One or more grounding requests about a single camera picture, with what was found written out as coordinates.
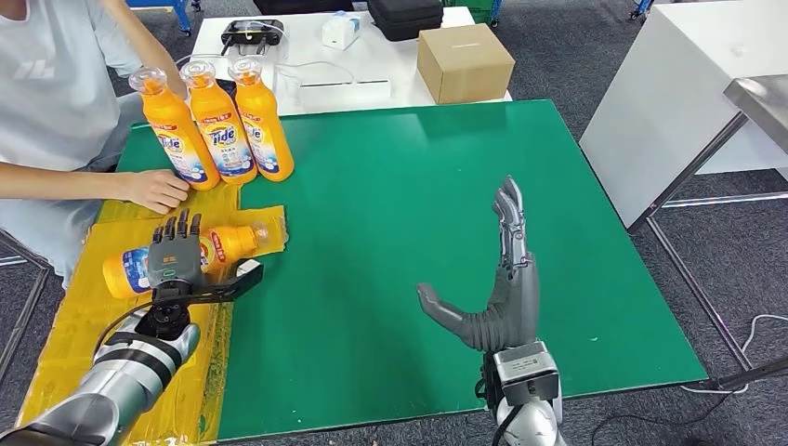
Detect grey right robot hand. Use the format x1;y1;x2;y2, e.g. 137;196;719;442
416;175;542;353

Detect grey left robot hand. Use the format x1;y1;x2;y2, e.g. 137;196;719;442
146;208;208;292

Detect person's right hand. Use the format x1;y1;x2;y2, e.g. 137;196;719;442
125;169;190;216

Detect orange detergent bottle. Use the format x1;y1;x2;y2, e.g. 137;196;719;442
179;59;258;186
127;66;221;192
228;55;296;183
101;221;289;300

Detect person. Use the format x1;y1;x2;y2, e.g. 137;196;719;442
0;0;189;287

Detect green table mat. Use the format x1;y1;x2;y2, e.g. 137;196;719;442
115;98;709;441

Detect white power strip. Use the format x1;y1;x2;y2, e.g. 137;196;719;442
298;78;393;111

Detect brown cardboard box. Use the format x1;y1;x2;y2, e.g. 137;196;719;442
416;23;517;106

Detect black bag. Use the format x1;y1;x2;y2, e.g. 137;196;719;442
253;0;355;16

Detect white cabinet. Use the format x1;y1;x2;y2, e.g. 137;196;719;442
578;1;788;230

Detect white tissue box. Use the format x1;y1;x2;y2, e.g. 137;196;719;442
321;10;362;51

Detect white table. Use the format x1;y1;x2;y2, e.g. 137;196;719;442
172;6;513;118

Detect green crate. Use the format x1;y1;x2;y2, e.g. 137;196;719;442
442;0;495;24

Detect black hard case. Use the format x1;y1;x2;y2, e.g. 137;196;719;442
366;0;445;43

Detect steel table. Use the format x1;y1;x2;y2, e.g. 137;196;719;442
627;74;788;393

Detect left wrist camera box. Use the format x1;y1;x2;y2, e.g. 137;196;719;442
181;259;265;306

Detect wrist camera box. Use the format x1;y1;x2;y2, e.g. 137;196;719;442
181;259;265;306
492;340;561;409

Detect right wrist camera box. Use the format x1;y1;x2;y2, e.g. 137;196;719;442
492;340;561;409

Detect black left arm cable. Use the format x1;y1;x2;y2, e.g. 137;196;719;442
92;300;155;361

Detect grey metal chair frame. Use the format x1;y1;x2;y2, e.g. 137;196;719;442
0;228;56;386

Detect white floor cable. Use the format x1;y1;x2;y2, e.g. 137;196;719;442
678;314;788;397

